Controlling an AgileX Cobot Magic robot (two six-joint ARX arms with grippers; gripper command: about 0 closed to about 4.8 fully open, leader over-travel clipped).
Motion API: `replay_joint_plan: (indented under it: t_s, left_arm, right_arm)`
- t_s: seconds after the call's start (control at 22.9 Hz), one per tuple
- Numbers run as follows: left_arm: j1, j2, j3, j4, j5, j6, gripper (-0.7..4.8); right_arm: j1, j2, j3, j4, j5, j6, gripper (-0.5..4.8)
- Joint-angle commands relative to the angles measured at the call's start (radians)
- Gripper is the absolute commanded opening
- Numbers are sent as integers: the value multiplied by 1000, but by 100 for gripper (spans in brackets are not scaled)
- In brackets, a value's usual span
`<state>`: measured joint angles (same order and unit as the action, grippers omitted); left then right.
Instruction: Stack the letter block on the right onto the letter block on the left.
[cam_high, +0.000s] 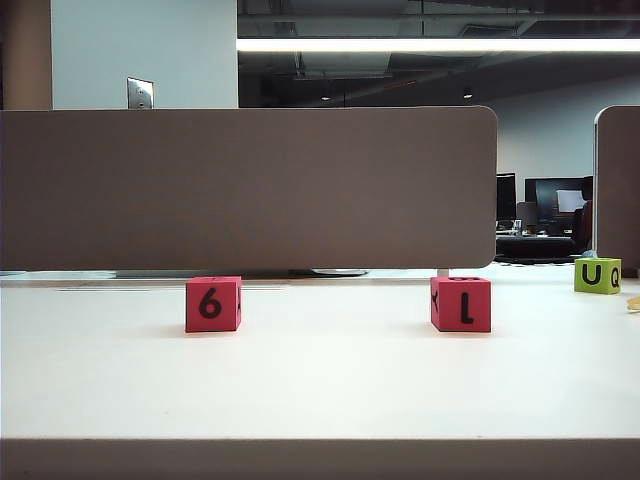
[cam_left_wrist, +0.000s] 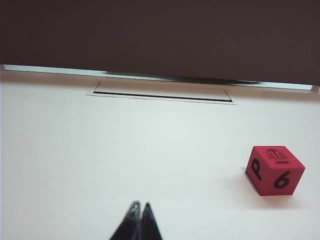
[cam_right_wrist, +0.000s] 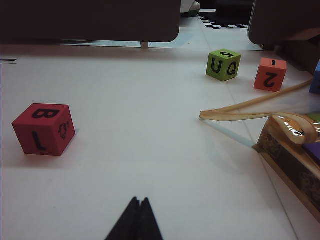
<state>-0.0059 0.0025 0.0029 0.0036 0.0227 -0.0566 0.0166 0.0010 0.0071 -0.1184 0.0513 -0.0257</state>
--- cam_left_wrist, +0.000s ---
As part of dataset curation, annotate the long brown desk divider panel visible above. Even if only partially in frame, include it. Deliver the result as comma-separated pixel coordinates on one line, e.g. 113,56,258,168
0,0,320,87

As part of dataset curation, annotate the aluminium divider rail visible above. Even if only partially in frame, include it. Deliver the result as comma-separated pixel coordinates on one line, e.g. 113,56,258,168
1,64,320,92

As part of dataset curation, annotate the red foam block number 6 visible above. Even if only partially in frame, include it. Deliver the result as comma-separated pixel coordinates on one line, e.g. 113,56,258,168
244,145,306,197

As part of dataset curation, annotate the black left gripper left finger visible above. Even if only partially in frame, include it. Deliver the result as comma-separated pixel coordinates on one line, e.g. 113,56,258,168
109,200,142,240

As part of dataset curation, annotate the white desk cable hatch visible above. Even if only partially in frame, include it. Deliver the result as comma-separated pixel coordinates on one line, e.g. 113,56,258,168
86,80,239,105

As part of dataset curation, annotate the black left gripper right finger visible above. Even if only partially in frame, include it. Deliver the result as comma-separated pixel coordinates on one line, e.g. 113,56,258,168
141,202,164,240

